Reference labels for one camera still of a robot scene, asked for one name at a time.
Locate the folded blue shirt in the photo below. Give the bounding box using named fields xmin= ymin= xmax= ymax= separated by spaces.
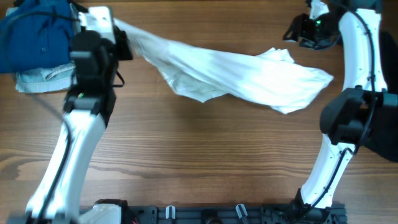
xmin=1 ymin=0 xmax=74 ymax=73

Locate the black garment at right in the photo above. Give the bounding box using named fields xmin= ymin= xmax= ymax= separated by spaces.
xmin=366 ymin=31 xmax=397 ymax=162

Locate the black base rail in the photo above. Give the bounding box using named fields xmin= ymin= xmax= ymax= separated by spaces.
xmin=95 ymin=199 xmax=348 ymax=224

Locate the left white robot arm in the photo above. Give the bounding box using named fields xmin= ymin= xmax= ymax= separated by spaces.
xmin=7 ymin=25 xmax=132 ymax=223

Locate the white t-shirt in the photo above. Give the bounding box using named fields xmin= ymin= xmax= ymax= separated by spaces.
xmin=115 ymin=19 xmax=333 ymax=114

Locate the folded light blue garment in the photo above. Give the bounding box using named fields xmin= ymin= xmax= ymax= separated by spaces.
xmin=16 ymin=63 xmax=76 ymax=93

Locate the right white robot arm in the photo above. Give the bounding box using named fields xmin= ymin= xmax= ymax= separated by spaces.
xmin=284 ymin=1 xmax=397 ymax=210

